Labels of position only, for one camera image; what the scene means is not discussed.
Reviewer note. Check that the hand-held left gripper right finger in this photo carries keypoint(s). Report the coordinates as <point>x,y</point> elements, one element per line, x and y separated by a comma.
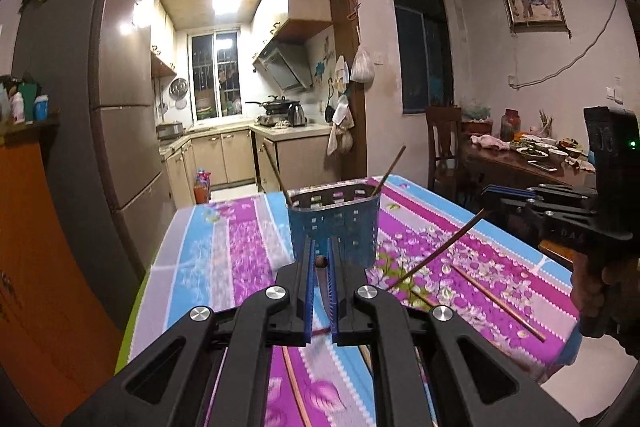
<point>334,307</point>

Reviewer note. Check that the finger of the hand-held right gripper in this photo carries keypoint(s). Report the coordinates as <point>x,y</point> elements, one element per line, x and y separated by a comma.
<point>515,209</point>
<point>505,191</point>

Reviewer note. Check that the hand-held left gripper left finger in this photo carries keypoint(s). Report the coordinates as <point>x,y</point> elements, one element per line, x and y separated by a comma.
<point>311,302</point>

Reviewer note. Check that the blue perforated utensil holder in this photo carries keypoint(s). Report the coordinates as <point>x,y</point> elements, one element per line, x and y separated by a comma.
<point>340,227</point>

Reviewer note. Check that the brown wooden chopstick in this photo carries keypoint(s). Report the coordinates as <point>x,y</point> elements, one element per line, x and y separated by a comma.
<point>276,179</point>
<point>292,387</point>
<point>500,302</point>
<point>392,167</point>
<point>440,247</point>

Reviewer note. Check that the person's right hand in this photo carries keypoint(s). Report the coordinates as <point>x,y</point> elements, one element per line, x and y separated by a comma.
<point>590,287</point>

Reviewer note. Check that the wooden dining table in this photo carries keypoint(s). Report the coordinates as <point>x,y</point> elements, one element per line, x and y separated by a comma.
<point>505,167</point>

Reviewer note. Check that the bowl of greens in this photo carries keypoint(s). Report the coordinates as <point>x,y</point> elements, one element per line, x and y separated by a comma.
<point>532,153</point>

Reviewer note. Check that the pink cloth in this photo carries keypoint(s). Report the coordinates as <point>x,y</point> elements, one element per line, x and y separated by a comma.
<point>489,142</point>

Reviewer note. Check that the glass jar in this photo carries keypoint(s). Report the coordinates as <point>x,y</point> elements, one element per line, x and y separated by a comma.
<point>510,127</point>

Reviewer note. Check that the white bowl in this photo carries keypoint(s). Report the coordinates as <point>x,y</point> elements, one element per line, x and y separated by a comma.
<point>560,157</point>

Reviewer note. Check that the wooden chair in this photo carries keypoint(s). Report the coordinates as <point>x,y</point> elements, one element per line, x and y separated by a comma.
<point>445,142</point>

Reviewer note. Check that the floral purple blue tablecloth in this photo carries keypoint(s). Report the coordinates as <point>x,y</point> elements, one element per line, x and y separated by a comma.
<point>240,237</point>

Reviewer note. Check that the red bottle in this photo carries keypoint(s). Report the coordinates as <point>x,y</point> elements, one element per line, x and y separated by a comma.
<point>201,189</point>

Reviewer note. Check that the dark window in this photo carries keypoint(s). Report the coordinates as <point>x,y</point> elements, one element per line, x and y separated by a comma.
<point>420,57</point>

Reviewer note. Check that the beige kitchen base cabinets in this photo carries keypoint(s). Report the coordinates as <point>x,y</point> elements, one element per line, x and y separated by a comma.
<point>230,157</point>

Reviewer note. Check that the hanging white towels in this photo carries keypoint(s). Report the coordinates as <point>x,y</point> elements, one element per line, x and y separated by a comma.
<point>341,122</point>

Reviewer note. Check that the steel kettle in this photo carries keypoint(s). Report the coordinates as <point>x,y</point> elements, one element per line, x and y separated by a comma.
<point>297,116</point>

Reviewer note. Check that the white plastic bag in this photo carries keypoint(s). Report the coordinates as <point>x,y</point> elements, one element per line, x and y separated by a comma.
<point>362,67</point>

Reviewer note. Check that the framed elephant picture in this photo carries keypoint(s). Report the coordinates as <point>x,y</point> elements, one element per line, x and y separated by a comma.
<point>532,2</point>

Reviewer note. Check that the black wok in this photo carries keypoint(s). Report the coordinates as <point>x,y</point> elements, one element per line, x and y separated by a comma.
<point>275,104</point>

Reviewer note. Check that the steel pot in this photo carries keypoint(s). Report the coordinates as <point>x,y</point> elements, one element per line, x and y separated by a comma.
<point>169,131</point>

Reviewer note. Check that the range hood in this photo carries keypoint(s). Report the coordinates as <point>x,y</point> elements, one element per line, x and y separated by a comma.
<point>285,67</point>

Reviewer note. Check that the kitchen window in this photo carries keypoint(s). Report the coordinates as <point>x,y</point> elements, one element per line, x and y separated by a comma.
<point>212,72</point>

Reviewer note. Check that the hanging steel lid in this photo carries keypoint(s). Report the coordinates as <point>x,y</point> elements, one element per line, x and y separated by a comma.
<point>178,88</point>

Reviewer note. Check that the orange wooden cabinet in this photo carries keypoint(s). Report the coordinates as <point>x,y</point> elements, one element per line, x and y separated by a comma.
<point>40,257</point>

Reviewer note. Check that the grey refrigerator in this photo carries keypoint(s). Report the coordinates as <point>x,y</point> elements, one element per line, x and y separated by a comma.
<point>120,57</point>

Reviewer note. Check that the white bottle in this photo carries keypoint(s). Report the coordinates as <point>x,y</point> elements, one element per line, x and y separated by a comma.
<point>18,107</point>

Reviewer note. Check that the white wall switch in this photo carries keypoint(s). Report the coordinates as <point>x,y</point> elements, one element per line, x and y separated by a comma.
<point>614,94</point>

